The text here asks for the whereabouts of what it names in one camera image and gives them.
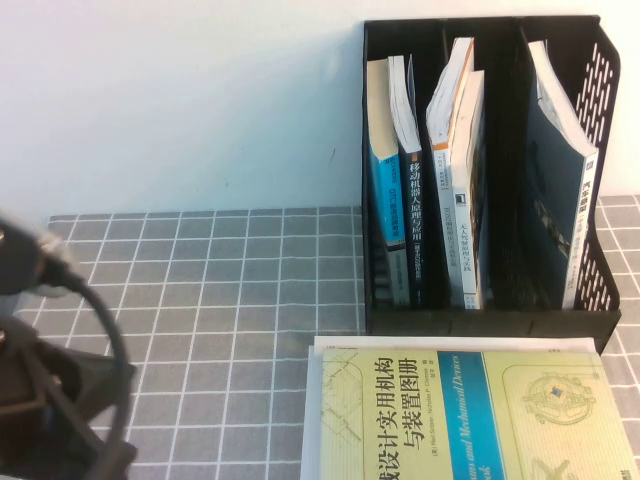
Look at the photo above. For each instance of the dark navy spine book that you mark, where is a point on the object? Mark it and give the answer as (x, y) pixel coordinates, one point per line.
(415, 210)

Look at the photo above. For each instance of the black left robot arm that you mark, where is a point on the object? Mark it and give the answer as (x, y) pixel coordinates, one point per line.
(17, 260)

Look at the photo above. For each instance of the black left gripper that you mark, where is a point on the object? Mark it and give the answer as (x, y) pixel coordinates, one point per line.
(60, 415)

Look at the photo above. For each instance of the yellow-green mechanisms book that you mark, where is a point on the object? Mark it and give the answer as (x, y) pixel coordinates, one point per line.
(450, 415)

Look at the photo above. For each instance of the plain white book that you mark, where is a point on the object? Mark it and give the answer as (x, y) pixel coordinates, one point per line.
(310, 425)

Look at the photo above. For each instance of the light blue spine book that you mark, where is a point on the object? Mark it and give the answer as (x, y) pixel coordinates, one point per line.
(390, 200)

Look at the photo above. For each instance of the white spine orange band book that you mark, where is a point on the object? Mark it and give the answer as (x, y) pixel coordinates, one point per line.
(445, 190)

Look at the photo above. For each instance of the black plastic book stand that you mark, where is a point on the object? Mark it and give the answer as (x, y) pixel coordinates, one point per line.
(505, 150)

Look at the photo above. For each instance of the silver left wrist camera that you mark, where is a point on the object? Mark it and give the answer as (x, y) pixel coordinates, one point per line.
(57, 255)

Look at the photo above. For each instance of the dark blue cover book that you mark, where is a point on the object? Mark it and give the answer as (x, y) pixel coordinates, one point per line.
(545, 175)

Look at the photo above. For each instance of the white self-driving book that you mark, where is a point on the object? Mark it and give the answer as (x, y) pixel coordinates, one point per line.
(467, 240)

